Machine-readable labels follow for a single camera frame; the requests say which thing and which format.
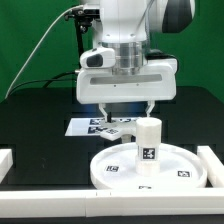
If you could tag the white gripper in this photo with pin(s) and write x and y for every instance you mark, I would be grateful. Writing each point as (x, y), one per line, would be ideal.
(155, 81)

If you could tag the white cross table base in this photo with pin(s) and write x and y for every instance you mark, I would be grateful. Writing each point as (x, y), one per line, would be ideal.
(120, 128)

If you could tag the white round table top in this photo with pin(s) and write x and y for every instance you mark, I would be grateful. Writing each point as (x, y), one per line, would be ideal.
(169, 167)

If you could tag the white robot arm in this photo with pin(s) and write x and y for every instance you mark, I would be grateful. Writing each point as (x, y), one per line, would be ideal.
(121, 66)

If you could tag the paper sheet with markers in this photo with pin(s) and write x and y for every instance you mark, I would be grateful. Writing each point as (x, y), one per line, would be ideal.
(84, 127)

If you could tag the white fence bar right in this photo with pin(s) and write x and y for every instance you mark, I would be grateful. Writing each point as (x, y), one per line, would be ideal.
(215, 168)

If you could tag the white fence bar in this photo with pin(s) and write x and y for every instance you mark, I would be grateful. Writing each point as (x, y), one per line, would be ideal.
(98, 203)
(215, 168)
(6, 162)

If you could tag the white fence bar front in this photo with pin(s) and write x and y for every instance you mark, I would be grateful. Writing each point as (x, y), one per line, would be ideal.
(98, 203)

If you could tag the white fence bar left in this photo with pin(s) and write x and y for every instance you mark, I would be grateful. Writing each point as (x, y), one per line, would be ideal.
(6, 162)

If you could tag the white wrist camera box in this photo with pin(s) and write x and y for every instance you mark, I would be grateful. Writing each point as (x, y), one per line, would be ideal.
(100, 57)

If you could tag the black camera on stand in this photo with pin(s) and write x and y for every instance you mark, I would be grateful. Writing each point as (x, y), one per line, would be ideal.
(83, 18)

